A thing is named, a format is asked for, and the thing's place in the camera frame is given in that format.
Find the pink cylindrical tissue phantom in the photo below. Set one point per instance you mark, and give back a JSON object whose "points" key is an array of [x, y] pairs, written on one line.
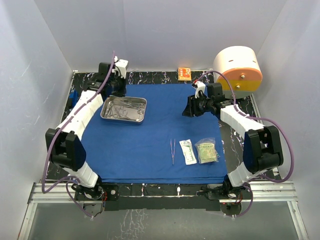
{"points": [[241, 72]]}

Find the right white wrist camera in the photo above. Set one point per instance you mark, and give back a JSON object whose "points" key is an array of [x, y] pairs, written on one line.
{"points": [[199, 86]]}

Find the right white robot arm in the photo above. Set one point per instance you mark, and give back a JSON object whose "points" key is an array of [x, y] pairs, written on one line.
{"points": [[262, 149]]}

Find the small orange circuit board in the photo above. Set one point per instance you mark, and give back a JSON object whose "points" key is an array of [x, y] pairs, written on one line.
{"points": [[184, 74]]}

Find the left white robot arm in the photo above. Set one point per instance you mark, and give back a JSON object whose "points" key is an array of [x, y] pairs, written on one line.
{"points": [[64, 146]]}

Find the steel forceps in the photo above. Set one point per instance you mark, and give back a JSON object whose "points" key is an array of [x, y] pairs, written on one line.
{"points": [[172, 149]]}

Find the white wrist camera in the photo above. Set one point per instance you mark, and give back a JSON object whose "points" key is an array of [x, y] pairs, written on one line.
{"points": [[199, 86], [120, 67]]}

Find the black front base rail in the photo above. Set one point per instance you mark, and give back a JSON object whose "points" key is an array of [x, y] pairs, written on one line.
{"points": [[138, 196]]}

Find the green suture packet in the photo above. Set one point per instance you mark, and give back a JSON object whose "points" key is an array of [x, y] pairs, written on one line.
{"points": [[206, 151]]}

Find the small blue plastic clip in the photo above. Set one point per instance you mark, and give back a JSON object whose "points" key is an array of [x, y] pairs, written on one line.
{"points": [[72, 99]]}

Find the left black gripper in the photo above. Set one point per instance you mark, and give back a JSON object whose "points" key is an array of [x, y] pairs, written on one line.
{"points": [[122, 93]]}

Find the blue surgical drape cloth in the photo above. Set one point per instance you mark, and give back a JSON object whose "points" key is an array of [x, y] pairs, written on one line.
{"points": [[131, 153]]}

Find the aluminium frame extrusion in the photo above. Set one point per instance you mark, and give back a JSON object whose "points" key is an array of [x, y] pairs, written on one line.
{"points": [[164, 212]]}

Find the steel ring-handle scissors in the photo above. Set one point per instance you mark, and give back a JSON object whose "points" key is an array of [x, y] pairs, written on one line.
{"points": [[116, 113]]}

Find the metal instrument tray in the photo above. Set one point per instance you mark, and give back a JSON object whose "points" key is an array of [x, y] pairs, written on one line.
{"points": [[127, 110]]}

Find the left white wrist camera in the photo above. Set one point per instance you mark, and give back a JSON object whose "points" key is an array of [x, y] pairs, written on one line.
{"points": [[120, 67]]}

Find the white packet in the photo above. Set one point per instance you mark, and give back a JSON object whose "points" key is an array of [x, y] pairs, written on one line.
{"points": [[188, 153]]}

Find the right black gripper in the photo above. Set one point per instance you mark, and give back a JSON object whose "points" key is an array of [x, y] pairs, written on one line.
{"points": [[191, 109]]}

